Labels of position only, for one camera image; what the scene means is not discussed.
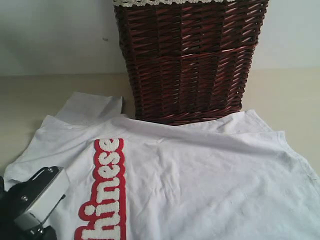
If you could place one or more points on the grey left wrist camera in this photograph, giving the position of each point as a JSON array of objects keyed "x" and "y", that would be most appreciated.
[{"x": 31, "y": 202}]

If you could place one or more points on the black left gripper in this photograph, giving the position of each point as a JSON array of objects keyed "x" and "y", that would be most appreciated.
[{"x": 10, "y": 231}]

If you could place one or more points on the white t-shirt red logo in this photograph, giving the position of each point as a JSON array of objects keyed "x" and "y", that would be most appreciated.
[{"x": 228, "y": 179}]

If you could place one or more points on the dark red wicker basket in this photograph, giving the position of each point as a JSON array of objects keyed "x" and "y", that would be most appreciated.
[{"x": 189, "y": 62}]

